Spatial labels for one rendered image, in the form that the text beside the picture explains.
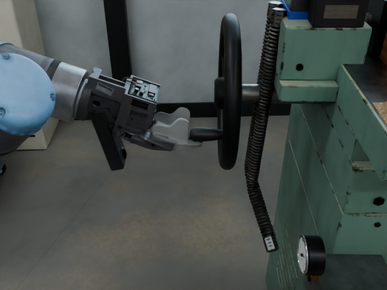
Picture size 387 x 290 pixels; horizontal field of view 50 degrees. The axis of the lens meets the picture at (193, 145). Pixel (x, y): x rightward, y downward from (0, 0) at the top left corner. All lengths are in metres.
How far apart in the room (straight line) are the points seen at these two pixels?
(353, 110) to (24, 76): 0.45
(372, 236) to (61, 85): 0.55
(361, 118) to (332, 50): 0.14
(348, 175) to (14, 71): 0.48
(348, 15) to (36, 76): 0.46
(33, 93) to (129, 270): 1.10
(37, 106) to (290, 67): 0.41
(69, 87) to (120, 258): 1.00
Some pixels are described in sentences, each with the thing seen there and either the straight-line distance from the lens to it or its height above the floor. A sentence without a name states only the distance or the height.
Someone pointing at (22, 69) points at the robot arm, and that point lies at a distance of 0.51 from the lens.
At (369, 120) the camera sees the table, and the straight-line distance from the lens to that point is 0.61.
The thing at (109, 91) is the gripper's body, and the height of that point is 0.88.
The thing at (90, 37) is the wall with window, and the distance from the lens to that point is 2.19.
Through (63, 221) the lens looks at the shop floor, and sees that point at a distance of 1.75.
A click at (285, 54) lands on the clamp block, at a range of 0.70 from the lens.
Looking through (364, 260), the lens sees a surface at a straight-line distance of 0.78.
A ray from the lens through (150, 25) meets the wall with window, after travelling 2.13.
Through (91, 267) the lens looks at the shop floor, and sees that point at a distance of 1.56.
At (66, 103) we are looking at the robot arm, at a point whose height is 0.87.
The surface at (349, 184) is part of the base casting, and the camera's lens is 0.68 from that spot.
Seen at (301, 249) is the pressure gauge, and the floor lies 0.66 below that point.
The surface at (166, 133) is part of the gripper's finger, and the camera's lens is 0.69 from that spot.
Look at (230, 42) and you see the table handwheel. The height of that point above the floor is 0.94.
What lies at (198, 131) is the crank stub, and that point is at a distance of 0.70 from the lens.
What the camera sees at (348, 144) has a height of 0.81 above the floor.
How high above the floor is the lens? 1.17
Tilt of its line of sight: 34 degrees down
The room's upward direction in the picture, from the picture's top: straight up
